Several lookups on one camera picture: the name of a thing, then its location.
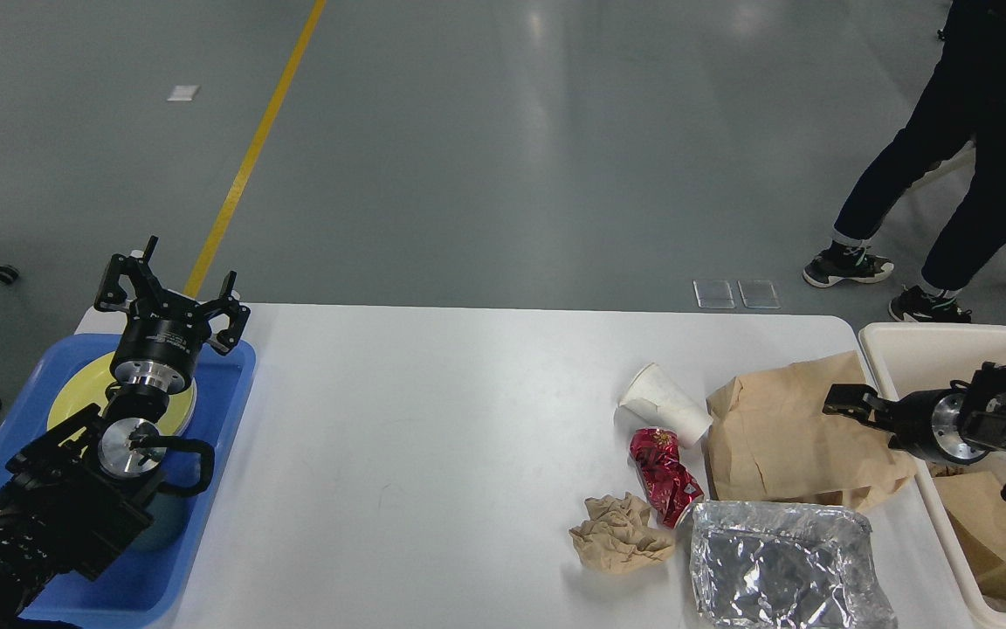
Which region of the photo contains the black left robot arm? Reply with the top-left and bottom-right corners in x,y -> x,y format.
0,238 -> 252,628

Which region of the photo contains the red foil wrapper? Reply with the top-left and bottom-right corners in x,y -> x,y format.
628,427 -> 704,529

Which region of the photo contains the person in dark trousers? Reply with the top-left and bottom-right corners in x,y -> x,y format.
803,1 -> 1006,323

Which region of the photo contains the dark teal mug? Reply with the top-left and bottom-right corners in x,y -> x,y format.
128,493 -> 190,553

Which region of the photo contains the pale green plate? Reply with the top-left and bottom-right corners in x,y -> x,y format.
173,381 -> 198,435

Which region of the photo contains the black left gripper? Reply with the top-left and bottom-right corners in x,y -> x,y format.
94,235 -> 252,395

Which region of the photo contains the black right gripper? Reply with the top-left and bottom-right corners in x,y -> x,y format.
822,384 -> 993,466

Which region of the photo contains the silver foil bag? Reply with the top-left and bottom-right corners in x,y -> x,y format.
678,499 -> 899,628

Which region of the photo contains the clear floor plate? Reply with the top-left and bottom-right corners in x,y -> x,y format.
737,280 -> 782,310
693,280 -> 737,309

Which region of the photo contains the crushed white paper cup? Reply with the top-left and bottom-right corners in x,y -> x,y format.
617,363 -> 713,447

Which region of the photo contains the crumpled brown paper ball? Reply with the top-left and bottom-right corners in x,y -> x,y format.
569,493 -> 676,576

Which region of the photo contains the brown paper bag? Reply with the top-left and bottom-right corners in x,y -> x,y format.
933,471 -> 1006,601
706,351 -> 917,511

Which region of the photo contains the yellow plastic plate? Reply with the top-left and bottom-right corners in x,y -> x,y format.
45,351 -> 187,435

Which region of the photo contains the clear floor plate right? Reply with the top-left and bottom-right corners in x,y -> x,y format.
737,280 -> 782,310

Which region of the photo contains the clear floor plate left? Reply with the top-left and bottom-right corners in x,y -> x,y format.
693,280 -> 737,309

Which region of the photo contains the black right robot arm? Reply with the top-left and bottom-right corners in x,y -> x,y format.
823,362 -> 1006,501

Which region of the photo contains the blue plastic tray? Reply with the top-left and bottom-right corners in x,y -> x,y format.
0,334 -> 256,628

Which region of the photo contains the white plastic bin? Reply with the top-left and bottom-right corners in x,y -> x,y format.
858,323 -> 1006,628

